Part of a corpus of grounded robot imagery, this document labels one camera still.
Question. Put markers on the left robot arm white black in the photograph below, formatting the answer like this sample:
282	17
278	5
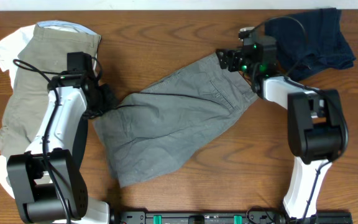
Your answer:
46	181

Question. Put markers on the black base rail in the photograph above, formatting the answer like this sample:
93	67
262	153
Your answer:
250	217

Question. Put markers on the grey shorts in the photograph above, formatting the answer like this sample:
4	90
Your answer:
155	131

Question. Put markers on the navy blue folded garment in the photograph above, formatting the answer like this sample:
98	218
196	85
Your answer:
310	42

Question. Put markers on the khaki shorts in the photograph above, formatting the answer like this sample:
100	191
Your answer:
25	110

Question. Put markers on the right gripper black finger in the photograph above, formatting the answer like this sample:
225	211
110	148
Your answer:
222	52
222	58

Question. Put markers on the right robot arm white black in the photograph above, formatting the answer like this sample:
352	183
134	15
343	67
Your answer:
317	130

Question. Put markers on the light blue garment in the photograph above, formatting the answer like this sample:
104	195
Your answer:
67	26

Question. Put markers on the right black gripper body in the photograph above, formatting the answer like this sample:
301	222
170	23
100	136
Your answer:
237	61

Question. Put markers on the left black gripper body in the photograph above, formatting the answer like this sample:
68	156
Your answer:
105	99

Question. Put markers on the white garment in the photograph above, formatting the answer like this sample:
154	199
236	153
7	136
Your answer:
10	47

